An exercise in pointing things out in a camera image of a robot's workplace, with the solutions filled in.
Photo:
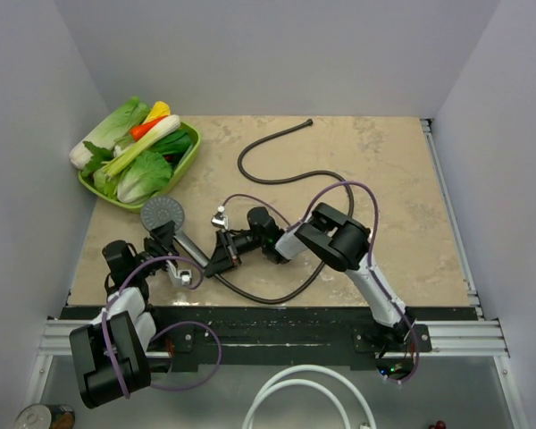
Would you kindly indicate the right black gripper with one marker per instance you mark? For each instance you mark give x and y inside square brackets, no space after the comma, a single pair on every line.
[224,256]

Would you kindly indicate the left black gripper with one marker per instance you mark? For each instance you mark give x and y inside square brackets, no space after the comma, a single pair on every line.
[163,235]

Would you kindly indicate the white leek toy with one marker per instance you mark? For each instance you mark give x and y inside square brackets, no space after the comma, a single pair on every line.
[163,128]

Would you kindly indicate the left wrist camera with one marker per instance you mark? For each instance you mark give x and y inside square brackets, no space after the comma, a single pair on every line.
[180,277]

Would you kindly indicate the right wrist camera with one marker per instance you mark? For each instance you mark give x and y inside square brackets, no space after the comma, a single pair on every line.
[220,219]

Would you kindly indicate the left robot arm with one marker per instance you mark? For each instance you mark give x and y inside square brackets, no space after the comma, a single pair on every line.
[109,353]

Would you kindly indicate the orange carrot toy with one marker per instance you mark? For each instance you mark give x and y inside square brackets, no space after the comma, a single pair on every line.
[141,130]

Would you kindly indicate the yellow pepper toy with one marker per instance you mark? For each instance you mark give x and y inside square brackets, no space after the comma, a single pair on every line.
[159,109]

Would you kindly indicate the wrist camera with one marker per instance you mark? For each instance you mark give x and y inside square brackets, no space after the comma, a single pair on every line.
[180,277]
[220,219]

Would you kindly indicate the napa cabbage toy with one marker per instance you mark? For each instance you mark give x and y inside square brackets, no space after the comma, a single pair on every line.
[114,126]

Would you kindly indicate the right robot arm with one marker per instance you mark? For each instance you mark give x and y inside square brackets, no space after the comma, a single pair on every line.
[341,243]

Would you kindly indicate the dark green vegetable toy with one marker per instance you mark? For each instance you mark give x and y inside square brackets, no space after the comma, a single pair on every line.
[173,144]

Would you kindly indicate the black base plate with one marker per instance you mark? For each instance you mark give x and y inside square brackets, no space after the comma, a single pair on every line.
[271,336]

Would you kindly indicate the grey shower head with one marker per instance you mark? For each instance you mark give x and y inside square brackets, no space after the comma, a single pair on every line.
[160,210]

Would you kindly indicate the tin can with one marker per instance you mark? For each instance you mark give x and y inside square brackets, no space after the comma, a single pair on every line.
[45,416]

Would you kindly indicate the green lettuce toy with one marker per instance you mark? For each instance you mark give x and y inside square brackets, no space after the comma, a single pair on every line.
[148,173]

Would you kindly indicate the red small object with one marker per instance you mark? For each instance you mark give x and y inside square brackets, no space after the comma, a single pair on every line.
[438,425]

